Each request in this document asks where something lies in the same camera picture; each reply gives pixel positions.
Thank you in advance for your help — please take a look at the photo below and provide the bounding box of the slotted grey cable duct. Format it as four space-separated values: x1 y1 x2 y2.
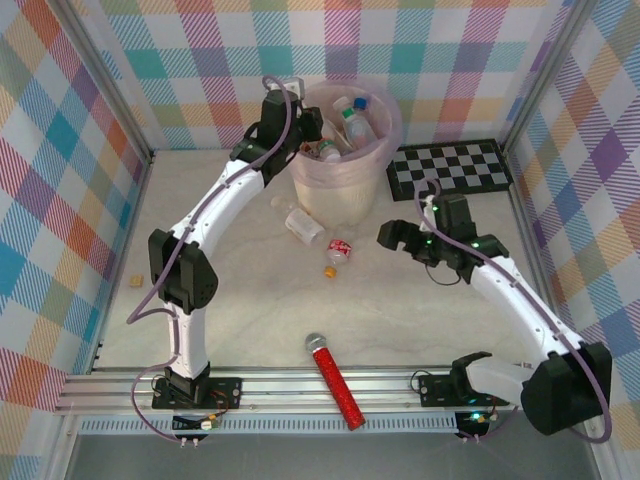
79 417 459 435

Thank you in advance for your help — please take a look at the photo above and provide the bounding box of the beige plastic waste bin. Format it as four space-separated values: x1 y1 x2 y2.
289 82 404 227

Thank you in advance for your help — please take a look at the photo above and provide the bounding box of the small electronics board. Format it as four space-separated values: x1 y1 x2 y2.
453 409 489 444
172 412 224 446

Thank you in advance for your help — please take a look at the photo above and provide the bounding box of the aluminium side rail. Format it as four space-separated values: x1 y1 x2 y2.
89 152 155 374
504 149 574 351

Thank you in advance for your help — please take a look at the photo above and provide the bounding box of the clear bottle blue cap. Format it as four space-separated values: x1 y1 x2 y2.
349 97 384 150

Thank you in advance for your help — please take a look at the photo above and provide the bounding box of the black white checkerboard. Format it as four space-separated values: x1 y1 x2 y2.
385 138 512 203

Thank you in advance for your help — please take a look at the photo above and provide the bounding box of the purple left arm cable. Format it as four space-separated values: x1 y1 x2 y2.
127 74 296 444

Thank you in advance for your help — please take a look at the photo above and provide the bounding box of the aluminium frame post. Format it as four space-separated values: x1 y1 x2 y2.
58 0 157 169
501 0 599 157

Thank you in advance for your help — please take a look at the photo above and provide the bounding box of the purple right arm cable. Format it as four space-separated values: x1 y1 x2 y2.
414 178 614 445

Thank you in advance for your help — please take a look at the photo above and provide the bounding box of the red glitter microphone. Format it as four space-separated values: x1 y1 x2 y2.
304 333 366 431

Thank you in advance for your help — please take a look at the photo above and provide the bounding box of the large clear bottle white label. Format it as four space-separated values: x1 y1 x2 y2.
270 196 327 246

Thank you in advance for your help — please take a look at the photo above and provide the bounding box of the small bottle red white label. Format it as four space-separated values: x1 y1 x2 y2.
324 238 354 267

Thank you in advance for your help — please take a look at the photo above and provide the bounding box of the translucent purple bin liner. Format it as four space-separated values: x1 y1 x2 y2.
289 82 404 187

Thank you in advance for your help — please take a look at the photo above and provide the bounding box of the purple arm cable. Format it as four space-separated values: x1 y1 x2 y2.
127 74 296 444
414 178 614 445

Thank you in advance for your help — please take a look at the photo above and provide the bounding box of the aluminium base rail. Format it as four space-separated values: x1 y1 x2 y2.
53 367 524 417

